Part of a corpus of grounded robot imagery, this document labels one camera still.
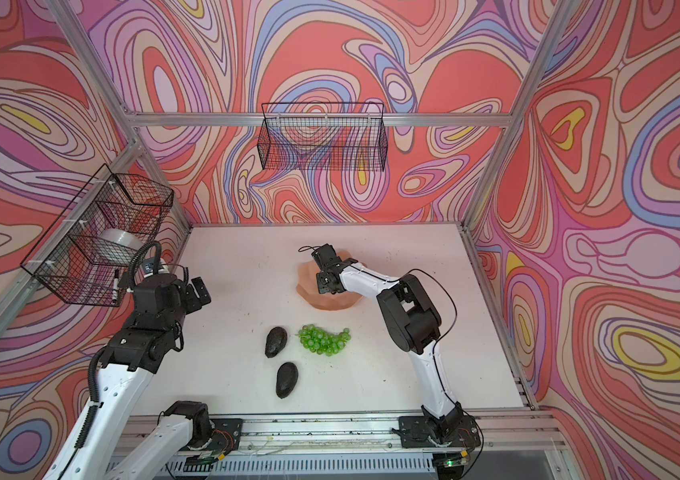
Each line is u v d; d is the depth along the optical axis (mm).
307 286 965
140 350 472
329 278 737
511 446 735
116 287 719
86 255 720
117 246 702
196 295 669
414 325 555
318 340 846
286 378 796
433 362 584
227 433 731
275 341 843
